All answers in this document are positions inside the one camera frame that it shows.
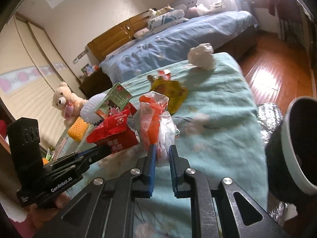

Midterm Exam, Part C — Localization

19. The blue white pillow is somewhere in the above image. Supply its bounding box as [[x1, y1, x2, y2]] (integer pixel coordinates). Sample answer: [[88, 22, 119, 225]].
[[147, 9, 189, 34]]

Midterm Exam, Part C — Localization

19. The red snack bag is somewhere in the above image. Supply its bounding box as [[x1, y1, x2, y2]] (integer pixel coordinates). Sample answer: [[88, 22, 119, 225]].
[[86, 108, 139, 154]]

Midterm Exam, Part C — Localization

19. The teal floral blanket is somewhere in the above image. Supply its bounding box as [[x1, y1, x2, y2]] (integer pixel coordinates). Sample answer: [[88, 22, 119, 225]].
[[134, 53, 269, 237]]

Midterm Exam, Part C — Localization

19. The white tissue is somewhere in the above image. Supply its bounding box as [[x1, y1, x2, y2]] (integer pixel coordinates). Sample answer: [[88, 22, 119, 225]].
[[187, 43, 215, 70]]

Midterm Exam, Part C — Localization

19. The left hand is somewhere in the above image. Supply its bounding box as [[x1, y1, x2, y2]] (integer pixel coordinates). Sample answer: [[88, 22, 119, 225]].
[[30, 193, 70, 229]]

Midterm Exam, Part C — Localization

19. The blue bed quilt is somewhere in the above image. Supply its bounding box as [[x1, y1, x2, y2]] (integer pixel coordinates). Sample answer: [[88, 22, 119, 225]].
[[99, 11, 257, 84]]

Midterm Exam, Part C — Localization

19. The small plush toy on pillow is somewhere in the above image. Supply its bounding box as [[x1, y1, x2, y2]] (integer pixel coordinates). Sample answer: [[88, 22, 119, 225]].
[[148, 4, 173, 18]]

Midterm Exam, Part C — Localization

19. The cream teddy bear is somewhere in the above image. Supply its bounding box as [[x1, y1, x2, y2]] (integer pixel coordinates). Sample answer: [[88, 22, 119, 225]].
[[52, 82, 88, 128]]

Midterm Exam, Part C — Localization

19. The green milk carton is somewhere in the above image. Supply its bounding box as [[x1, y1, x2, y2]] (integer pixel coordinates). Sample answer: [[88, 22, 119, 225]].
[[95, 83, 132, 119]]

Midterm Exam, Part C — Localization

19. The silver bubble foil bag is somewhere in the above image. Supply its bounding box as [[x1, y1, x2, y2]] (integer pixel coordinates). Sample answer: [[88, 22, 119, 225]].
[[257, 103, 293, 226]]

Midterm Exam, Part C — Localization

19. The orange foam net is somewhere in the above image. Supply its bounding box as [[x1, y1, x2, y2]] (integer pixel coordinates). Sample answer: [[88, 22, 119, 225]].
[[68, 117, 89, 142]]

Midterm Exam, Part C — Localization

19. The white bubble wrap pack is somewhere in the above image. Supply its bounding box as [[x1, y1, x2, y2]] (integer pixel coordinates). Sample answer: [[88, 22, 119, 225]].
[[80, 93, 106, 126]]

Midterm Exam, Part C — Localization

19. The wooden headboard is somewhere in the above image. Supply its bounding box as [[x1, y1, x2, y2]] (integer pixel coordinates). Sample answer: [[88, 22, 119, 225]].
[[87, 11, 150, 62]]

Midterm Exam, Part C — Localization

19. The photo frame on nightstand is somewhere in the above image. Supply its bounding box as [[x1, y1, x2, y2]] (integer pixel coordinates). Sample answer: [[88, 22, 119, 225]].
[[81, 63, 98, 77]]

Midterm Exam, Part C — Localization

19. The clear orange plastic bag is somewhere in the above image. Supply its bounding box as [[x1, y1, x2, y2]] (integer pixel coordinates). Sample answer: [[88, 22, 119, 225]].
[[139, 91, 180, 167]]

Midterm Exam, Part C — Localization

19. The dark wooden nightstand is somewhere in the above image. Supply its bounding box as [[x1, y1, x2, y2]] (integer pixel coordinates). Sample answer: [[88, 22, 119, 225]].
[[79, 68, 112, 98]]

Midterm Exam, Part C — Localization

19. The white trash bin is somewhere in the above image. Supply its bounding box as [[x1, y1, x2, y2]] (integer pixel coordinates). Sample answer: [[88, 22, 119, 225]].
[[265, 96, 316, 205]]

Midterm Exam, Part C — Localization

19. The yellow snack wrapper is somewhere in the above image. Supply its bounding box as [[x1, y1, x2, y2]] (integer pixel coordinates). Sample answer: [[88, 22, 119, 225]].
[[147, 75, 189, 114]]

